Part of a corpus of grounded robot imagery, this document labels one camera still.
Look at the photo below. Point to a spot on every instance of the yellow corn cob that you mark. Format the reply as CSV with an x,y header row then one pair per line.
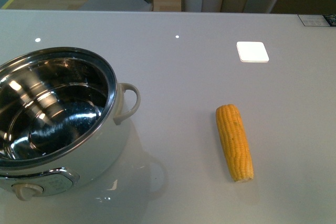
x,y
234,143

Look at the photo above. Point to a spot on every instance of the white electric cooking pot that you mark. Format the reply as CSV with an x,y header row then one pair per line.
x,y
62,120

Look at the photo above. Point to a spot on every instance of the product label sticker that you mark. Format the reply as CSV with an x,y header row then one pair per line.
x,y
318,20

